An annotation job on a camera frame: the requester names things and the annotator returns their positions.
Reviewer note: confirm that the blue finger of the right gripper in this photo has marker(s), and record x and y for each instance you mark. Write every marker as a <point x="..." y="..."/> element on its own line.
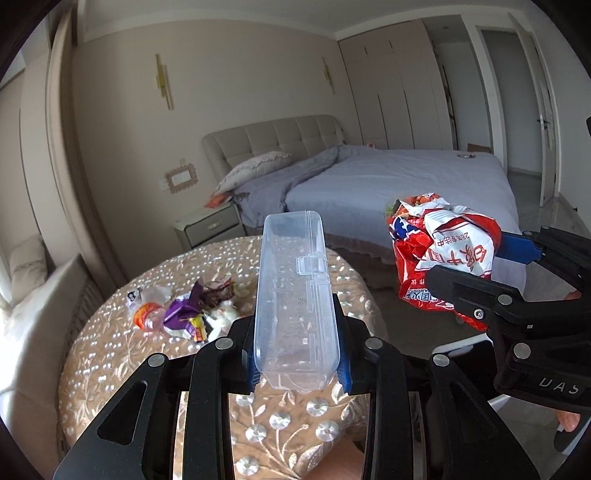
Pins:
<point x="518" y="248"/>

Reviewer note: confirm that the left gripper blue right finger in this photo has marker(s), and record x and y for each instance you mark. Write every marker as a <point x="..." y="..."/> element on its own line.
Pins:
<point x="344" y="371"/>

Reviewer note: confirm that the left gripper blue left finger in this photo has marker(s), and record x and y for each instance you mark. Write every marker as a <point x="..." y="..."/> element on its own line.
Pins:
<point x="254" y="374"/>

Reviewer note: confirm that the clear plastic box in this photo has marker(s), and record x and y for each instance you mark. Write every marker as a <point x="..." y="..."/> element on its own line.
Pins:
<point x="295" y="337"/>

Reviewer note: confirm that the red white snack bag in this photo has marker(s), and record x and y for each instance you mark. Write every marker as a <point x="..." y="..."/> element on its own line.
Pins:
<point x="428" y="231"/>

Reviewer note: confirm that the purple snack wrapper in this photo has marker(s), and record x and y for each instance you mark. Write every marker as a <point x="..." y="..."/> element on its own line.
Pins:
<point x="185" y="316"/>

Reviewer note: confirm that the white wrapper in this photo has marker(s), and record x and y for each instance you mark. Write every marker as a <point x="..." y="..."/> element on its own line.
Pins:
<point x="219" y="320"/>

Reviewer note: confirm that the dark red snack packet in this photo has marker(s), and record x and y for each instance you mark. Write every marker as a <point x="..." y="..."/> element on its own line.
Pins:
<point x="215" y="293"/>

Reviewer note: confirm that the crushed clear bottle orange label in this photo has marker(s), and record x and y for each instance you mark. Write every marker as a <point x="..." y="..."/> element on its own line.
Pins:
<point x="149" y="317"/>

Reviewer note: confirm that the white cat print bag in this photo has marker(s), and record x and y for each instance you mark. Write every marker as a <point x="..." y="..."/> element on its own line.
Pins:
<point x="151" y="294"/>

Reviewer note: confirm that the operator right hand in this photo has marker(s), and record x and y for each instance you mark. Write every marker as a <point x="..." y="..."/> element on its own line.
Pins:
<point x="569" y="421"/>

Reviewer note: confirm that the operator left hand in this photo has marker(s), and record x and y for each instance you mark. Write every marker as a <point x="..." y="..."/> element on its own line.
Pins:
<point x="344" y="462"/>

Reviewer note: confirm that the white door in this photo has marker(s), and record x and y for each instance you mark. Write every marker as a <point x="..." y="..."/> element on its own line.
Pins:
<point x="545" y="117"/>

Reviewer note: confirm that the grey nightstand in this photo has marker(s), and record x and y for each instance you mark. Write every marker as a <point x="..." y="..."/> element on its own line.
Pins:
<point x="206" y="226"/>

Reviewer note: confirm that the bed with lavender duvet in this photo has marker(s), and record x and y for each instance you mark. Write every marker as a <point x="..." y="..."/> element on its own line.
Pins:
<point x="351" y="186"/>

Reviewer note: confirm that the orange packet on nightstand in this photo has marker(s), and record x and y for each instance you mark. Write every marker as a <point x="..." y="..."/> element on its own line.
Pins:
<point x="219" y="199"/>

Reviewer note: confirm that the beige wardrobe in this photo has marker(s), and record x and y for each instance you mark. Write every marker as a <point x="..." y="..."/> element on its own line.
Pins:
<point x="398" y="88"/>

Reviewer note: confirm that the beige frilled pillow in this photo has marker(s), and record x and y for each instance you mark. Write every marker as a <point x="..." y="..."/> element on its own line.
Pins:
<point x="254" y="168"/>

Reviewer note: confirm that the beige tufted headboard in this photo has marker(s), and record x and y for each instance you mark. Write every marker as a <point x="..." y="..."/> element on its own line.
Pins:
<point x="301" y="137"/>

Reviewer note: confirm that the window seat cushion pillow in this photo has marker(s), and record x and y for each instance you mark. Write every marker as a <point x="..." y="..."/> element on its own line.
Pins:
<point x="28" y="268"/>

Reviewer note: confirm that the framed wall switch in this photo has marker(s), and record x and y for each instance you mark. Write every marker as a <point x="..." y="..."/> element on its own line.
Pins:
<point x="181" y="178"/>

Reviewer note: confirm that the gold wall sconce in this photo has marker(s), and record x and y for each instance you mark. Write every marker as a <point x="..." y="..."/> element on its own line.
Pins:
<point x="162" y="82"/>
<point x="328" y="75"/>

